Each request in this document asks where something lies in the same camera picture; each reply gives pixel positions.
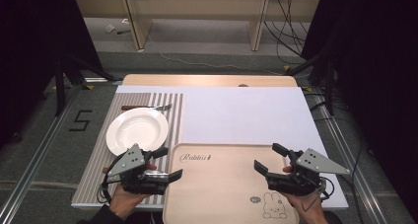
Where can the yellow tape mark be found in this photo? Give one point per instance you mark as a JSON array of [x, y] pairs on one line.
[[306, 88], [287, 67]]

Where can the grey striped placemat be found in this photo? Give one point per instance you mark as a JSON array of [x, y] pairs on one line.
[[98, 164]]

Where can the beige wooden shelf unit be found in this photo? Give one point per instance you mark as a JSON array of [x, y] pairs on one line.
[[197, 7]]

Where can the white board sheet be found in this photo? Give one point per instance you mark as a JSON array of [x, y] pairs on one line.
[[246, 115]]

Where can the black pen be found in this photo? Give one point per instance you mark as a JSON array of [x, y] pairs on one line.
[[123, 32]]

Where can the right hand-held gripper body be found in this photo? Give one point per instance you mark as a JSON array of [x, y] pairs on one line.
[[312, 164]]

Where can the wooden table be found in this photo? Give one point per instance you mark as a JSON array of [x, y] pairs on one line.
[[197, 80]]

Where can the beige tray with rabbit print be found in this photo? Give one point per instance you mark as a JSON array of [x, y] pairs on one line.
[[223, 184]]

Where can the black metal stand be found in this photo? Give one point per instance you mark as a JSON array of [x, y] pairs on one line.
[[329, 86], [59, 86]]

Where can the metal floor rail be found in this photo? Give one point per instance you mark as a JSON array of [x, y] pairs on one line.
[[36, 158], [348, 158]]

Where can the person's right hand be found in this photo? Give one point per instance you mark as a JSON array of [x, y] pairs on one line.
[[309, 209]]

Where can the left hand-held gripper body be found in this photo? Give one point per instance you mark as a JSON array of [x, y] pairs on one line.
[[129, 161]]

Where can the white plate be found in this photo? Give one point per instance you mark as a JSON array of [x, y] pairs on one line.
[[138, 130]]

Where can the small white floor object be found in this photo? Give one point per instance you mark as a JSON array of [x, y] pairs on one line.
[[109, 28]]

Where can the black curtain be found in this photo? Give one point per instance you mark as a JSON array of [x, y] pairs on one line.
[[378, 69], [33, 53]]

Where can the person's left hand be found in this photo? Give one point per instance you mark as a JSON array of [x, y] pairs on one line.
[[123, 201]]

